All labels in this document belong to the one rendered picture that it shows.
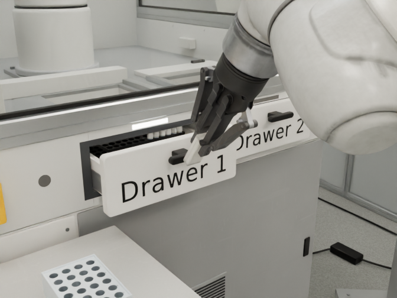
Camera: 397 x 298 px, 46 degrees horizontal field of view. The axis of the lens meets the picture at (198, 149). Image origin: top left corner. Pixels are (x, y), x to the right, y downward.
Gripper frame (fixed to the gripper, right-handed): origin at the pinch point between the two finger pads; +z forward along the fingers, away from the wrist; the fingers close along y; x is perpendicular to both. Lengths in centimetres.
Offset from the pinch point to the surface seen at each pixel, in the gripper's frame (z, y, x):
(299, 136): 15.8, 5.2, -41.8
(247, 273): 46, -14, -28
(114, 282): 6.7, -13.7, 20.7
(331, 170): 121, 32, -173
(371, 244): 102, -17, -139
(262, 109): 8.4, 10.4, -28.5
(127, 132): 8.7, 12.4, 5.0
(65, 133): 6.7, 13.5, 17.2
